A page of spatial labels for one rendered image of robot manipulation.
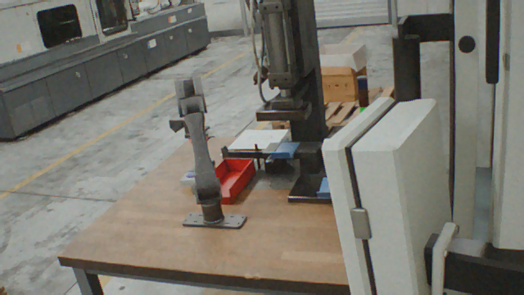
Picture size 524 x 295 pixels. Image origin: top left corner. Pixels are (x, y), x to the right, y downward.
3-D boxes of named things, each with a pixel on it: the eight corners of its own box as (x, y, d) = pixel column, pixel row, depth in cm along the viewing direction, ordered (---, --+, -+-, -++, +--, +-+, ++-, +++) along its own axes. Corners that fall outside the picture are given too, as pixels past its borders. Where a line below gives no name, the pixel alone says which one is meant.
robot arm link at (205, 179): (199, 198, 151) (181, 102, 158) (219, 194, 151) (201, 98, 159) (197, 195, 145) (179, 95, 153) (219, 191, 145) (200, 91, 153)
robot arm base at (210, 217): (186, 193, 155) (176, 204, 149) (243, 195, 148) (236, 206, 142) (190, 215, 158) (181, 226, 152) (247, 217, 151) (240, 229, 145)
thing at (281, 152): (270, 160, 169) (269, 152, 168) (282, 142, 182) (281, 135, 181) (290, 160, 167) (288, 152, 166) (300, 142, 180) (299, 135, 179)
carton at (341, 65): (325, 85, 569) (320, 43, 550) (375, 85, 541) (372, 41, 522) (304, 103, 514) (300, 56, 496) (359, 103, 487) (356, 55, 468)
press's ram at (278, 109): (256, 130, 172) (244, 47, 161) (277, 106, 195) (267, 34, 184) (305, 129, 166) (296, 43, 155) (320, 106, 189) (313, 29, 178)
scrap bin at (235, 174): (200, 203, 164) (196, 188, 162) (226, 172, 186) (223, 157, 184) (232, 205, 160) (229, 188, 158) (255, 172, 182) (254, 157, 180)
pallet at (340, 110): (311, 98, 578) (310, 87, 572) (395, 98, 534) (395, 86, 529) (273, 135, 479) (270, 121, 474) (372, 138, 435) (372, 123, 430)
